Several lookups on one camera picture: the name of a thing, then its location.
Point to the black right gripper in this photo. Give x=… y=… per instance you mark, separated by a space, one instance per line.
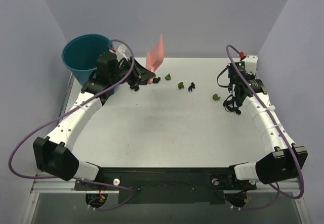
x=233 y=102

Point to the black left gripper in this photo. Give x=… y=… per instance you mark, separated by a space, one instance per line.
x=138 y=75

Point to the pink plastic dustpan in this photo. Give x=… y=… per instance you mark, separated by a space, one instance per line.
x=155 y=57

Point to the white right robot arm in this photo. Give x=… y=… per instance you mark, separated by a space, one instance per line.
x=283 y=157

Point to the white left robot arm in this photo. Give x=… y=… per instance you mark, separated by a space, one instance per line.
x=53 y=154

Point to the black paper scrap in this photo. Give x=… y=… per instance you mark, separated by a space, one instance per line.
x=228 y=103
x=234 y=109
x=156 y=80
x=191 y=87
x=135 y=88

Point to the green paper scrap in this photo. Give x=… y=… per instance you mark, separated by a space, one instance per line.
x=216 y=97
x=181 y=85
x=168 y=77

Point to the teal plastic bucket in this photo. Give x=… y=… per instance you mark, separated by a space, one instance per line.
x=81 y=53

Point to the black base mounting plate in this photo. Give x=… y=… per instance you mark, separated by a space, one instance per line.
x=171 y=185

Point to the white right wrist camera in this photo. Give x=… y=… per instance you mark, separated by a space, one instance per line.
x=250 y=62

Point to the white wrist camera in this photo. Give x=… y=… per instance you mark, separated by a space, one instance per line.
x=121 y=52
x=250 y=62

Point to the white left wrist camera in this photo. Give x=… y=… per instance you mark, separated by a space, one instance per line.
x=121 y=52

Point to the aluminium table frame rail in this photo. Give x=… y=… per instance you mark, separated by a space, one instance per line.
x=284 y=159

